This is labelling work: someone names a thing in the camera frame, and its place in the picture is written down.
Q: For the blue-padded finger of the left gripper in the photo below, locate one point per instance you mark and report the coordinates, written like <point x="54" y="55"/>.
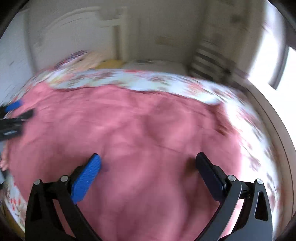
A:
<point x="12" y="106"/>

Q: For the pink quilted comforter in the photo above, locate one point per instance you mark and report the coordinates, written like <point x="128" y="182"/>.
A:
<point x="148" y="187"/>

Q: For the floral bed sheet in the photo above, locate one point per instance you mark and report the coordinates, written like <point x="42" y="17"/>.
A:
<point x="259" y="159"/>

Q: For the window with dark frame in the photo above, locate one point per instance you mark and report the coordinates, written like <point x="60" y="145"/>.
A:
<point x="273" y="71"/>

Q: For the white wooden headboard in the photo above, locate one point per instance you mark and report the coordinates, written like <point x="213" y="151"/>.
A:
<point x="82" y="29"/>

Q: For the patterned round cushion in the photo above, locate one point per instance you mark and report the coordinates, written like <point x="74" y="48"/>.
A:
<point x="73" y="58"/>

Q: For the striped beige curtain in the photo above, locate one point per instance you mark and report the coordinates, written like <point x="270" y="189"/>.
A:
<point x="223" y="35"/>

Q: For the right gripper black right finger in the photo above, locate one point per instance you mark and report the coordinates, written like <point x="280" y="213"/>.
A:
<point x="255" y="219"/>

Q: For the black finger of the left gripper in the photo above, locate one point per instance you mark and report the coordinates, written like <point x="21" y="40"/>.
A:
<point x="19" y="119"/>

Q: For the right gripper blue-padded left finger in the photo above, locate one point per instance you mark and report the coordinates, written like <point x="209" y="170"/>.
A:
<point x="52" y="211"/>

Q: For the yellow pillow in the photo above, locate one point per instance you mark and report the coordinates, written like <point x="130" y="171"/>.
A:
<point x="110" y="64"/>

